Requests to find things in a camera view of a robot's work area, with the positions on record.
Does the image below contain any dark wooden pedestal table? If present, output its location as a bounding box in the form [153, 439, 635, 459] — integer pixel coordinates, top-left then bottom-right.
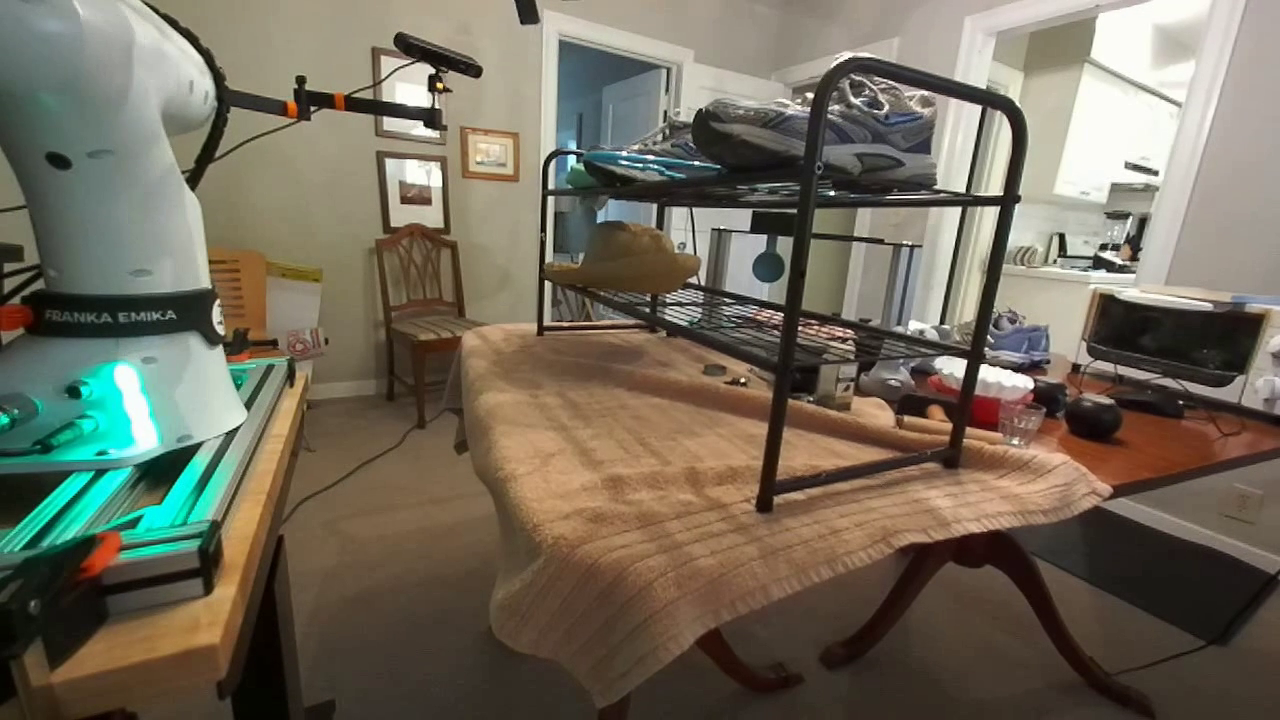
[592, 374, 1280, 720]

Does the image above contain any cardboard box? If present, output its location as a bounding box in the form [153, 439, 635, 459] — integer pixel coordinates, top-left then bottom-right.
[206, 251, 326, 345]

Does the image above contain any grey sneaker with white laces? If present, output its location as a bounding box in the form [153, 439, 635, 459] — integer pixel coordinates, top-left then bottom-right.
[828, 73, 942, 152]

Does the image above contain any white toaster oven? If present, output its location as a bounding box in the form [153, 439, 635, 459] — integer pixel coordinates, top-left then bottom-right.
[1071, 278, 1280, 417]

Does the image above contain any black boom with orange clamp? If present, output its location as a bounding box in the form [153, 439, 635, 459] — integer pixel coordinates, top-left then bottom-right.
[194, 73, 451, 137]

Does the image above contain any wooden workbench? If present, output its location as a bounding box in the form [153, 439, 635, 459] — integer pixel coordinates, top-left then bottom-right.
[0, 356, 319, 720]

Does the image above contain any wooden chair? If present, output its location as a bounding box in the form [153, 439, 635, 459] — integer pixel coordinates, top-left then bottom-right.
[371, 224, 480, 431]

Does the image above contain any black orange clamp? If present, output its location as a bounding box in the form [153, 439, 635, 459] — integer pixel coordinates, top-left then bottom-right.
[0, 531, 127, 699]

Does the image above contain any tan ribbed towel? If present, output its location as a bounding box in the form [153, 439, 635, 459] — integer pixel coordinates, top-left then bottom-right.
[454, 318, 1114, 713]

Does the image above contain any aluminium rail base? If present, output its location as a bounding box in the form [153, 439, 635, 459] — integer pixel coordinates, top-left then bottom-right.
[0, 356, 297, 609]

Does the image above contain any red white container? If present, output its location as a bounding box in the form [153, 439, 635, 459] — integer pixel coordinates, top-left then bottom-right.
[924, 350, 1041, 431]

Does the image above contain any tan straw hat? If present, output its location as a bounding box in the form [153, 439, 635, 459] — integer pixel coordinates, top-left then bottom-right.
[543, 220, 705, 295]

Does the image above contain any framed picture with white mat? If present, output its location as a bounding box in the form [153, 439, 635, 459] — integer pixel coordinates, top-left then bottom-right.
[368, 45, 451, 149]

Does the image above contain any black metal shoe rack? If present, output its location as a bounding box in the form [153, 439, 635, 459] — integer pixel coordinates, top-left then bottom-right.
[530, 51, 1031, 515]

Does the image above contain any small gold framed picture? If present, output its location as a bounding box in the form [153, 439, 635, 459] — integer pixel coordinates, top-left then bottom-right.
[459, 125, 524, 185]

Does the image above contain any dark framed landscape picture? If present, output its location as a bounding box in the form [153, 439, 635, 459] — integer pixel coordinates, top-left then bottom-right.
[371, 149, 454, 235]

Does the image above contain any black bar camera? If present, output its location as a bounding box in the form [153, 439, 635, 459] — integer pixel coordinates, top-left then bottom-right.
[393, 26, 489, 84]

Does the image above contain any dark grey sneaker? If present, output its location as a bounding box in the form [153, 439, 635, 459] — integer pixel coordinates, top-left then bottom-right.
[689, 96, 939, 193]

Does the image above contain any blue cloth bundle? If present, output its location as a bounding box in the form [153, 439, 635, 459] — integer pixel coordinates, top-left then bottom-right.
[982, 309, 1054, 373]

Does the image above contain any black floor cable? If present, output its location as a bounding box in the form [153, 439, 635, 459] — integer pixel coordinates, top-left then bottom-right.
[275, 417, 423, 531]

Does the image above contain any black round object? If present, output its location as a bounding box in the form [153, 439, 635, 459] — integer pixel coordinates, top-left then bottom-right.
[1061, 392, 1126, 443]

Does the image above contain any small glass jar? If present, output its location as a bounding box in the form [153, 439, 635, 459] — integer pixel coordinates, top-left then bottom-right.
[812, 333, 858, 412]

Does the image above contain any clear drinking glass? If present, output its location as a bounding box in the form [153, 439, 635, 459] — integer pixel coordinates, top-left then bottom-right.
[996, 396, 1052, 446]

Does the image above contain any black floor mat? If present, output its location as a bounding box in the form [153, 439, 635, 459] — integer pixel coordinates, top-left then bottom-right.
[1011, 496, 1280, 649]

